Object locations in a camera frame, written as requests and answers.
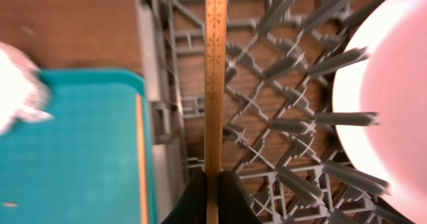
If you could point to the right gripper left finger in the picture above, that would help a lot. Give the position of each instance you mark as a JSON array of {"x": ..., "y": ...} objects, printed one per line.
[{"x": 191, "y": 207}]

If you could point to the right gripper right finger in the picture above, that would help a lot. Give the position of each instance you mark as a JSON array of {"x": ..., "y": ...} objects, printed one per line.
[{"x": 233, "y": 201}]

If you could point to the teal plastic tray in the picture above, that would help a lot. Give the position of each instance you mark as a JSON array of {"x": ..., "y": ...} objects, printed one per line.
[{"x": 81, "y": 166}]

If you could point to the grey dish rack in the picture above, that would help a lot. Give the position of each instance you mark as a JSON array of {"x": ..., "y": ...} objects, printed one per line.
[{"x": 280, "y": 134}]

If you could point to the wooden chopstick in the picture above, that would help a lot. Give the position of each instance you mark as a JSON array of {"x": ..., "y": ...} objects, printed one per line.
[
  {"x": 144, "y": 206},
  {"x": 216, "y": 12}
]

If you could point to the crumpled white napkin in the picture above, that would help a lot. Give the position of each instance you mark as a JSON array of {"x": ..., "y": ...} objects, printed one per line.
[{"x": 24, "y": 97}]

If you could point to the large white plate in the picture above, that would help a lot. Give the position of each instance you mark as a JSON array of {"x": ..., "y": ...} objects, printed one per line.
[{"x": 392, "y": 83}]

